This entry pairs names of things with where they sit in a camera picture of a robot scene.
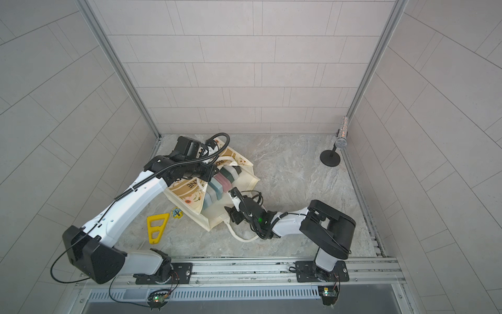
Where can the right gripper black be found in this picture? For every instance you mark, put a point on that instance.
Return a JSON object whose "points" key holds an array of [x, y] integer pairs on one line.
{"points": [[234, 214]]}

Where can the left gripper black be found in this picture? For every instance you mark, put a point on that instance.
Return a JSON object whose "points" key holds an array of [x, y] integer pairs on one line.
{"points": [[210, 172]]}

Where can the floral canvas tote bag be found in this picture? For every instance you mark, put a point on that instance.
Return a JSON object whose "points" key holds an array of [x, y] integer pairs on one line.
{"points": [[188, 194]]}

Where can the pink translucent pencil case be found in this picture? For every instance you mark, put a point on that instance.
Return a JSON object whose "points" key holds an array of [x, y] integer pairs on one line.
{"points": [[226, 184]]}

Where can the teal translucent pencil case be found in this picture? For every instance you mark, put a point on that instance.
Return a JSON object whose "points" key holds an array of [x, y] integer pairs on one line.
{"points": [[212, 193]]}

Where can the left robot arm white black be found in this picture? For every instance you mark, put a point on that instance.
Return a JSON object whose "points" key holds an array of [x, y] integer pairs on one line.
{"points": [[91, 248]]}

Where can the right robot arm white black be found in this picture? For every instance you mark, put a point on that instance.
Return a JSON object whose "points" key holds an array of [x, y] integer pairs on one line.
{"points": [[331, 230]]}

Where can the pale mint pencil case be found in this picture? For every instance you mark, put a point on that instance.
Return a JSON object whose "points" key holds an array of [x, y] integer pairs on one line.
{"points": [[217, 187]]}

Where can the dark green pencil case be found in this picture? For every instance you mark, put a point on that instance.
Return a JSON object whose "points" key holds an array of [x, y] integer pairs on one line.
{"points": [[228, 175]]}

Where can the white glossy tin pencil case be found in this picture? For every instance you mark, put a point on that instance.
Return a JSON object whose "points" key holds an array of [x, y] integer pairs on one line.
{"points": [[207, 201]]}

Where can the small round yellow sticker toy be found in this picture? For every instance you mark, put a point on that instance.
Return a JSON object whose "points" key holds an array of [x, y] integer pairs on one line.
{"points": [[177, 213]]}

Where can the yellow triangular plastic tool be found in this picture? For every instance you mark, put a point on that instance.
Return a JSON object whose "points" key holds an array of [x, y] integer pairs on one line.
{"points": [[156, 225]]}

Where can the glitter microphone on stand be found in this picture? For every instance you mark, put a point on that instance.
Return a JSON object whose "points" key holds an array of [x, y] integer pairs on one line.
{"points": [[331, 158]]}

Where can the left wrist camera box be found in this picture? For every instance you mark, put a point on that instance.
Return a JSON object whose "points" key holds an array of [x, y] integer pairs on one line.
{"points": [[186, 148]]}

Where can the aluminium mounting rail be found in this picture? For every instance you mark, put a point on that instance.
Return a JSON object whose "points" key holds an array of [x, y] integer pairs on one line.
{"points": [[270, 272]]}

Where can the left circuit board with wires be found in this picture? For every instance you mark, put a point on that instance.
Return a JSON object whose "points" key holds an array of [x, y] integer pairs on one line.
{"points": [[158, 298]]}

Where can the circuit board with wires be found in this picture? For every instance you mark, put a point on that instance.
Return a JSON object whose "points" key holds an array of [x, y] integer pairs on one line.
{"points": [[328, 294], [158, 298]]}

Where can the right circuit board with wires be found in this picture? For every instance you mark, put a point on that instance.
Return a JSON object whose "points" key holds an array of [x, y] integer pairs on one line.
{"points": [[328, 294]]}

